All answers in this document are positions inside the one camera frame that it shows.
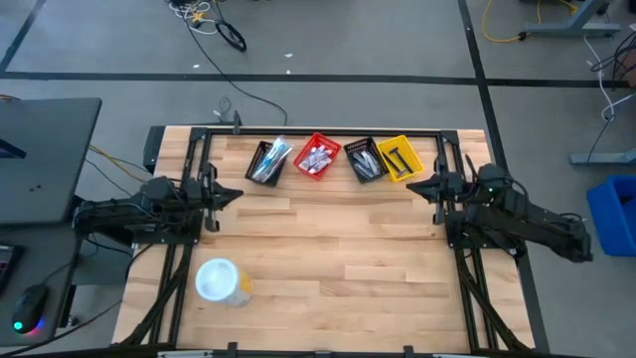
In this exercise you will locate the black keyboard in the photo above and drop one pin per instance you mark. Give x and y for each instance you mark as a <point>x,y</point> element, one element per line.
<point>7,266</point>

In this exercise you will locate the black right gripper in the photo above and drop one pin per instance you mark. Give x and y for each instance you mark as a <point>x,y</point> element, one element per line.
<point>447,189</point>

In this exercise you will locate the black plastic basket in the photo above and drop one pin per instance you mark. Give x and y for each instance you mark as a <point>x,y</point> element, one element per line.
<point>251,163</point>
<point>354,145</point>

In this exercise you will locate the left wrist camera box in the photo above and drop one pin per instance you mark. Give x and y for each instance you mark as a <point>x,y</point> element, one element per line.
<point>158,188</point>

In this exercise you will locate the black computer mouse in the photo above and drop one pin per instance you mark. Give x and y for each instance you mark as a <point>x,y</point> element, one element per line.
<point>30,308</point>

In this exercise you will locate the dark grey monitor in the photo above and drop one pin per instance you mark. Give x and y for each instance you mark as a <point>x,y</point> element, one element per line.
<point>49,159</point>

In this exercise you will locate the white lidded yellow canister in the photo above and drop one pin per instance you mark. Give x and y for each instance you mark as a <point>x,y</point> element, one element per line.
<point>218,281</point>

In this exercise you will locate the white toothpaste tube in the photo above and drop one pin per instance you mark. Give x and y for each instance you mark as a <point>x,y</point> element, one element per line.
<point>323,161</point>

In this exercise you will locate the red plastic basket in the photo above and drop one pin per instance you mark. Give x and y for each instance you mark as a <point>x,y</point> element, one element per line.
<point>304,160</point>

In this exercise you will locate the clear razor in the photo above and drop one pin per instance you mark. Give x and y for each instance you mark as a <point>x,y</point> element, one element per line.
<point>372,161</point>
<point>360,166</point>

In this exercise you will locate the yellow plastic basket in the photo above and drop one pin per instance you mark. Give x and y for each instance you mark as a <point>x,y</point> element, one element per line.
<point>403,144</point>

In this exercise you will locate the blue plastic bin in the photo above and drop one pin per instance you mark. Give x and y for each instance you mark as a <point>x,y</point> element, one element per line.
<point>613,219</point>

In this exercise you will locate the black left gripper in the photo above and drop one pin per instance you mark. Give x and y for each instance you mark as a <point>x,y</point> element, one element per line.
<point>204,194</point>

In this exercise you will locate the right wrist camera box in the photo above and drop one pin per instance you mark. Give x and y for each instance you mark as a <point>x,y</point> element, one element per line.
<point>492,175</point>

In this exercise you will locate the clear toothbrush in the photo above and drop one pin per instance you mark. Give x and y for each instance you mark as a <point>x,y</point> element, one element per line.
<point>261,169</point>
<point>273,159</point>

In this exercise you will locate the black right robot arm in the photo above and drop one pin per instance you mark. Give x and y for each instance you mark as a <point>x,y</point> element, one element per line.
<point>526,219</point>

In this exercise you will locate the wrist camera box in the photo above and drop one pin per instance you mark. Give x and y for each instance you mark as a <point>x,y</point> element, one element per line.
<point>158,188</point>
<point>492,175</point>

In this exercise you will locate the clear white packet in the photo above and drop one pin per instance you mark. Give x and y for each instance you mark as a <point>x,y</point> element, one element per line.
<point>310,158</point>

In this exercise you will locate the grey side desk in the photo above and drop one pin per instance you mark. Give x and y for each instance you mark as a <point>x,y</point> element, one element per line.
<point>45,258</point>

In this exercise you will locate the blue toothbrush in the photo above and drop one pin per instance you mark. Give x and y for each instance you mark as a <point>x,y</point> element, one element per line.
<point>284,149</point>

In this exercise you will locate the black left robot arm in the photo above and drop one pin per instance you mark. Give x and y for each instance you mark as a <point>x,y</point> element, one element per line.
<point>124,209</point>

